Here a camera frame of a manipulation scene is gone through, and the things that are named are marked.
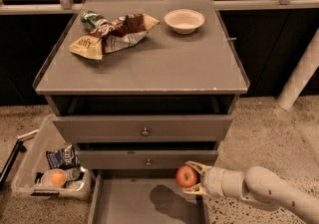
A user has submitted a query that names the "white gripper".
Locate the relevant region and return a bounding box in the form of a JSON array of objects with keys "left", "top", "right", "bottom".
[{"left": 182, "top": 161, "right": 224, "bottom": 198}]

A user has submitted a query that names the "red apple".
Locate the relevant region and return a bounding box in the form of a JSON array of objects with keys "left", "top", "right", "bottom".
[{"left": 175, "top": 165, "right": 197, "bottom": 188}]

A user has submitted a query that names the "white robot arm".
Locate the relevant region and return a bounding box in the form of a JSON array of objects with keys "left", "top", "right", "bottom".
[{"left": 182, "top": 30, "right": 319, "bottom": 224}]

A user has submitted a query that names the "grey top drawer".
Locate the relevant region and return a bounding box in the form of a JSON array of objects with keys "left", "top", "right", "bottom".
[{"left": 53, "top": 114, "right": 232, "bottom": 143}]

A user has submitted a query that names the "grey drawer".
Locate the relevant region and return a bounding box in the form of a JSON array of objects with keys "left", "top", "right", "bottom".
[
  {"left": 53, "top": 114, "right": 232, "bottom": 143},
  {"left": 88, "top": 169, "right": 209, "bottom": 224},
  {"left": 77, "top": 141, "right": 217, "bottom": 169}
]

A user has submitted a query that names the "grey bottom drawer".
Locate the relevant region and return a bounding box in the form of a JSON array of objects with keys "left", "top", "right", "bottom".
[{"left": 88, "top": 169, "right": 209, "bottom": 224}]

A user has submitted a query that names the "grey middle drawer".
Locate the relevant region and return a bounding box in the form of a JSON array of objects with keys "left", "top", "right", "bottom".
[{"left": 77, "top": 141, "right": 217, "bottom": 169}]

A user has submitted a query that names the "small metal can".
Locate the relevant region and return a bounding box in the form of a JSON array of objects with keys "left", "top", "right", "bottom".
[{"left": 66, "top": 168, "right": 81, "bottom": 181}]

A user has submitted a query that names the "blue snack bag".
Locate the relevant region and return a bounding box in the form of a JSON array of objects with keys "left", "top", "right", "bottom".
[{"left": 46, "top": 145, "right": 77, "bottom": 170}]

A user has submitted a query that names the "cup with orange contents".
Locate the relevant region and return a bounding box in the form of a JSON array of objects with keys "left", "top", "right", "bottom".
[{"left": 41, "top": 169, "right": 67, "bottom": 187}]

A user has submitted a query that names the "clear plastic bin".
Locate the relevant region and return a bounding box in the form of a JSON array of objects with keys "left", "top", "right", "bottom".
[{"left": 11, "top": 114, "right": 91, "bottom": 200}]

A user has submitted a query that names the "white paper bowl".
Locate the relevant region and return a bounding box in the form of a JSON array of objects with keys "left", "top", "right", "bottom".
[{"left": 164, "top": 9, "right": 205, "bottom": 35}]

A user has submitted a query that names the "brown crumpled chip bag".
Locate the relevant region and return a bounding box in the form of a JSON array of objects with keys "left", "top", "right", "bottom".
[{"left": 69, "top": 14, "right": 160, "bottom": 60}]

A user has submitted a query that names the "green soda can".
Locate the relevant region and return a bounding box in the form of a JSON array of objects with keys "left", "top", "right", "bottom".
[{"left": 80, "top": 11, "right": 109, "bottom": 32}]

